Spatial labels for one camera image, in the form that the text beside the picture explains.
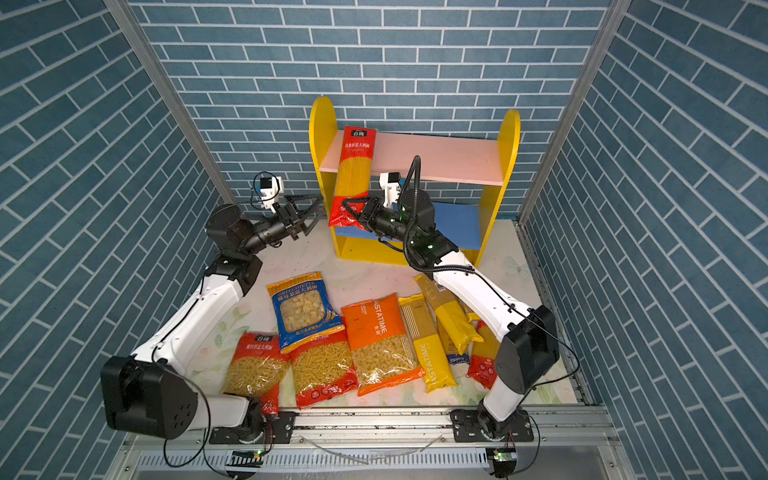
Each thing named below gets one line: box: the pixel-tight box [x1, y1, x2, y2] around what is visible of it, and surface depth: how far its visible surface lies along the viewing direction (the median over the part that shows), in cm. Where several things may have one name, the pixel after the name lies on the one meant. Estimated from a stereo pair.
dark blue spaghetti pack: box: [437, 318, 471, 365], surface depth 86 cm
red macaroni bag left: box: [224, 332, 291, 416], surface depth 82 cm
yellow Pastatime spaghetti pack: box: [398, 293, 458, 393], surface depth 87 cm
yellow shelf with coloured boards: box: [309, 96, 521, 266], surface depth 68 cm
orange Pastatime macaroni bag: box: [341, 293, 426, 397], surface depth 86 cm
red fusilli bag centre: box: [281, 317, 359, 410], surface depth 82 cm
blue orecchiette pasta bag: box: [266, 271, 345, 354], surface depth 91 cm
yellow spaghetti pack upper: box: [414, 274, 484, 355], surface depth 91 cm
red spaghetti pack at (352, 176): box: [328, 126, 377, 231], surface depth 71 cm
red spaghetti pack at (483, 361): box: [468, 320, 500, 389], surface depth 85 cm
